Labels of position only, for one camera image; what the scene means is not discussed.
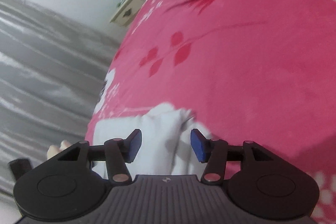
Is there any person's left hand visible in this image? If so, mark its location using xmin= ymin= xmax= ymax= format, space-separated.
xmin=47 ymin=140 xmax=72 ymax=160

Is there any cream bedside cabinet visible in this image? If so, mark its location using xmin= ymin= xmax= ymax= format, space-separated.
xmin=109 ymin=0 xmax=146 ymax=27

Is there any grey curtain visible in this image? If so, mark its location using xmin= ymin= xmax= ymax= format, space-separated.
xmin=1 ymin=0 xmax=119 ymax=223

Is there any pink floral bed sheet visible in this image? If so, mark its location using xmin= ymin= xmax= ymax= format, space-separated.
xmin=85 ymin=0 xmax=335 ymax=223

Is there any white bear sweatshirt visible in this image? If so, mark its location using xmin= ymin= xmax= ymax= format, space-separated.
xmin=92 ymin=103 xmax=211 ymax=177

